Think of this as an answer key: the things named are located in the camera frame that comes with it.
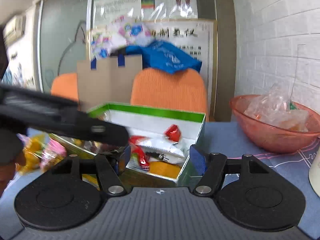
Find green cardboard box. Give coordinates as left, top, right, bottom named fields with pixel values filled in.
left=86, top=102, right=207, bottom=188

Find white snack packet black figure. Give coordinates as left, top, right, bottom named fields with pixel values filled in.
left=135, top=137, right=187, bottom=166

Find floral fabric bag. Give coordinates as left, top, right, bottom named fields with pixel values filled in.
left=90, top=15, right=156, bottom=60

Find pink snack packet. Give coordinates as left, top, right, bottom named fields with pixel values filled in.
left=40, top=137, right=68, bottom=173

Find white thermos jug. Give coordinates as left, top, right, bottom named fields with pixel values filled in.
left=308, top=142, right=320, bottom=198

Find red clear-window snack packet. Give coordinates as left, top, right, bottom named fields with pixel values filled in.
left=163, top=124, right=182, bottom=142

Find blue plastic bag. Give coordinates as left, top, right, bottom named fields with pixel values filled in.
left=125, top=40, right=203, bottom=75

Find person's left forearm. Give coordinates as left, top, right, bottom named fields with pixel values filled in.
left=0, top=155, right=27, bottom=198

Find large red snack packet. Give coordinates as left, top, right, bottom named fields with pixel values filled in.
left=128, top=135, right=151, bottom=173

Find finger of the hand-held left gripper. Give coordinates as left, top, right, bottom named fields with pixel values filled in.
left=57, top=109, right=130, bottom=147

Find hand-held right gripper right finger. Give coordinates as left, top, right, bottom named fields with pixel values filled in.
left=189, top=144, right=272, bottom=197

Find clear plastic wrappers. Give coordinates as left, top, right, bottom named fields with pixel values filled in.
left=244, top=82, right=311, bottom=133

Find pink plastic bowl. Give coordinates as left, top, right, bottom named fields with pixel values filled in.
left=230, top=94, right=320, bottom=154

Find orange snack packet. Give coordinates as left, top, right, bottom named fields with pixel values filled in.
left=148, top=161, right=182, bottom=180

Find orange chair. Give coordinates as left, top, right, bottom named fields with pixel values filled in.
left=50, top=73, right=79, bottom=103
left=130, top=67, right=208, bottom=122

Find frosted glass panel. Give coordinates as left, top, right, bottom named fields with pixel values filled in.
left=39, top=0, right=95, bottom=93

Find white air conditioner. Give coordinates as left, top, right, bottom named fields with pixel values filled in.
left=2, top=15, right=27, bottom=47

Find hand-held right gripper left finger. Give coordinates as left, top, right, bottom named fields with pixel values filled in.
left=50, top=144, right=132, bottom=197

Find brown paper bag blue handles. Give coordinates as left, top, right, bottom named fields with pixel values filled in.
left=76, top=55, right=143, bottom=113

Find blue striped tablecloth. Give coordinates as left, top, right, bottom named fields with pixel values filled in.
left=0, top=121, right=320, bottom=240

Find thin wall wire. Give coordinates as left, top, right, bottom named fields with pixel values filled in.
left=291, top=44, right=307, bottom=103

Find yellow snack packet red label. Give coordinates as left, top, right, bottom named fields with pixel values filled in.
left=16, top=135, right=47, bottom=176

